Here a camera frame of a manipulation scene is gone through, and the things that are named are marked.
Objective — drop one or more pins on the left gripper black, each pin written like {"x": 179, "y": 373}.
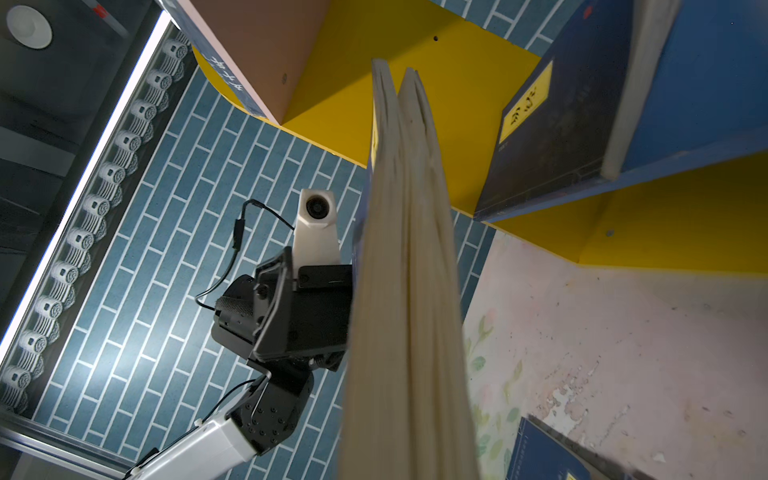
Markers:
{"x": 285, "y": 314}

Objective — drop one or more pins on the blue book yellow label Yijing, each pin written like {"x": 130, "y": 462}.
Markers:
{"x": 570, "y": 126}

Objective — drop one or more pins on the colourful illustrated thick book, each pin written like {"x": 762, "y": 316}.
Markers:
{"x": 214, "y": 59}

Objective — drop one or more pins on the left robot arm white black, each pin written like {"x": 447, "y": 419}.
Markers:
{"x": 237, "y": 429}

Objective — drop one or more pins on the yellow shelf with coloured boards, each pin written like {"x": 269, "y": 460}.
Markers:
{"x": 692, "y": 193}

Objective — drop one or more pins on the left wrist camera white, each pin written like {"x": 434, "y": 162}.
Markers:
{"x": 316, "y": 240}

